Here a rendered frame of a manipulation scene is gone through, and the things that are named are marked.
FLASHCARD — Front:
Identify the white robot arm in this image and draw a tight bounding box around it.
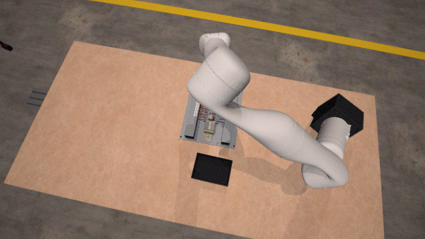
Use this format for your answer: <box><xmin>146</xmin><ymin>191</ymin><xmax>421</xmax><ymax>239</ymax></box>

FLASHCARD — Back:
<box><xmin>187</xmin><ymin>33</ymin><xmax>351</xmax><ymax>189</ymax></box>

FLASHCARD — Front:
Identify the grey relay panel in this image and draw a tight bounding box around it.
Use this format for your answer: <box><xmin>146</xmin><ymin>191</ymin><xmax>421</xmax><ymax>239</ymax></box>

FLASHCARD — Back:
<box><xmin>179</xmin><ymin>94</ymin><xmax>238</xmax><ymax>148</ymax></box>

